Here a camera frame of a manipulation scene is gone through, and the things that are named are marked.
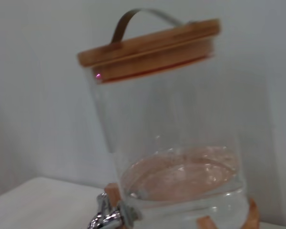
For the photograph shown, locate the chrome faucet tap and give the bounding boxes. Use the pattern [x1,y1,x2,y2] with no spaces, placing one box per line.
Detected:
[87,192,143,229]

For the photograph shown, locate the wooden dispenser stand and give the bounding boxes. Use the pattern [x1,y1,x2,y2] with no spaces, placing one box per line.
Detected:
[104,183,262,229]

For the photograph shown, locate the wooden lid with metal handle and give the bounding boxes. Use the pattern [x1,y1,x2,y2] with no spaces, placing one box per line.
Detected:
[77,8,222,84]

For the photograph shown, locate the glass water dispenser jar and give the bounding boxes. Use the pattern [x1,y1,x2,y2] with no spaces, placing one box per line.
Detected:
[84,53,253,229]

